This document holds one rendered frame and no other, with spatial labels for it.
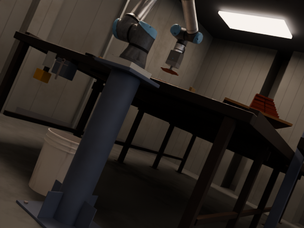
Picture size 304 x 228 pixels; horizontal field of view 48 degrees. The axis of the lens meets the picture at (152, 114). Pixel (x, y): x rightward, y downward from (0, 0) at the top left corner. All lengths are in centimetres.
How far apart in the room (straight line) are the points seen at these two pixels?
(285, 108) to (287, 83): 49
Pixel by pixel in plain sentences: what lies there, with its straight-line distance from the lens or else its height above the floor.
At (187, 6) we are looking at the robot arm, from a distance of 212.
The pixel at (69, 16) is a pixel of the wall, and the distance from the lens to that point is 519.
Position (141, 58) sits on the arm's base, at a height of 95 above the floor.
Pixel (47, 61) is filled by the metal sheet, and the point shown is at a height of 78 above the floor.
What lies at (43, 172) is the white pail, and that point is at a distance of 218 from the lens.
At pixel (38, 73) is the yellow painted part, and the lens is 268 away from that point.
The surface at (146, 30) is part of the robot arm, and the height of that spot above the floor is 109.
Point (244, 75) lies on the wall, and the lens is 747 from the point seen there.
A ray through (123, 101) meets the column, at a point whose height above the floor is 71.
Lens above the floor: 67
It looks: 1 degrees up
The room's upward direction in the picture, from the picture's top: 23 degrees clockwise
